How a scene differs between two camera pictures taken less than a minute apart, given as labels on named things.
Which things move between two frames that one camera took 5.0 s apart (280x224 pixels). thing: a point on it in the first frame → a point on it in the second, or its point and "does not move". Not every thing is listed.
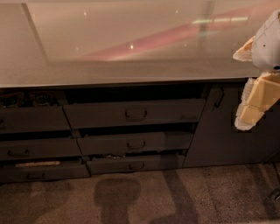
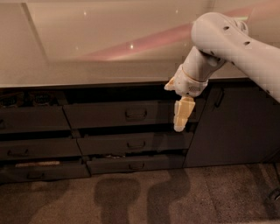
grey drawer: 136,164 does not move
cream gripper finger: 244,53 → 171,85
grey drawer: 42,173 does not move
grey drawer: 116,143 does not move
